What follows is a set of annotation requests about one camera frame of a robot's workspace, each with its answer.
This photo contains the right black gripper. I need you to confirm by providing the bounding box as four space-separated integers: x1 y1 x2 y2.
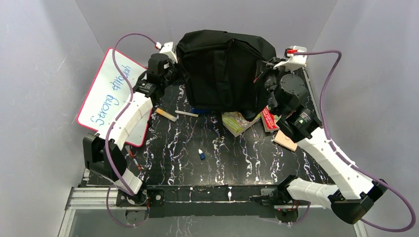
252 58 293 116

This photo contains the red treehouse book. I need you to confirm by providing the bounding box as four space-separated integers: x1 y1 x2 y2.
260 106 280 132

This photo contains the black student backpack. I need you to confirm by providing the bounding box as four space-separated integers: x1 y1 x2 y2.
176 30 276 121

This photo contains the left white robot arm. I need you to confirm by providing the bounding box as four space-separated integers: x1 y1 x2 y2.
77 48 176 205

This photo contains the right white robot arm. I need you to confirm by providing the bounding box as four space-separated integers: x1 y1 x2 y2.
254 58 386 224

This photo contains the beige snap wallet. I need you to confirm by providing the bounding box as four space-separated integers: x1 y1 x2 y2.
274 130 297 152

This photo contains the beige glue stick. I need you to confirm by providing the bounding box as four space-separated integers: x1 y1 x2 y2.
156 108 177 122

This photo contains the white stick pen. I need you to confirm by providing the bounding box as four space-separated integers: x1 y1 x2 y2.
175 110 199 118

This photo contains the green treehouse book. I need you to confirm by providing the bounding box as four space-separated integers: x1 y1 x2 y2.
221 112 261 137

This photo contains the pink-framed whiteboard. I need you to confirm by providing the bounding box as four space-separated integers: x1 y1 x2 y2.
77 48 151 147

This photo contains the orange marker pen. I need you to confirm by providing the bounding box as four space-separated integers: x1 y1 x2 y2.
125 145 142 171

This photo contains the small blue white bottle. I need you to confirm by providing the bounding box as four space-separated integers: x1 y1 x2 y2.
198 149 206 160

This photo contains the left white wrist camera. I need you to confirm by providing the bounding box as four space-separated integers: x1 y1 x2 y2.
159 41 178 64

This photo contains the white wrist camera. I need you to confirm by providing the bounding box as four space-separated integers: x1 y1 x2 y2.
273 45 307 72
159 41 178 64

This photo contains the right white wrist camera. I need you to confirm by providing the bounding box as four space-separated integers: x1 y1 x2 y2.
273 45 307 72

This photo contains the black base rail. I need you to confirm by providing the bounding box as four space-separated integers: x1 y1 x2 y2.
124 185 299 225

